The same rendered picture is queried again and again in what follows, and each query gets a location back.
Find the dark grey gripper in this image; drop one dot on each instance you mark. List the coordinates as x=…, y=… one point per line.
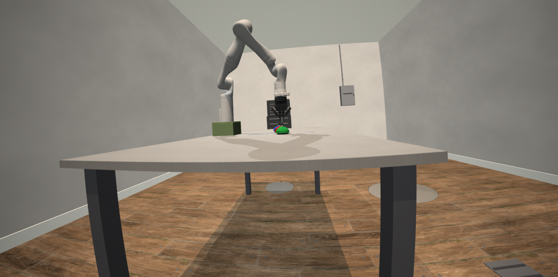
x=281, y=105

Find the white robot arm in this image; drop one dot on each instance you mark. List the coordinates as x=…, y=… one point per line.
x=242, y=30

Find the green dome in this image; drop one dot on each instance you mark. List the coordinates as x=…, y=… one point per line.
x=282, y=130

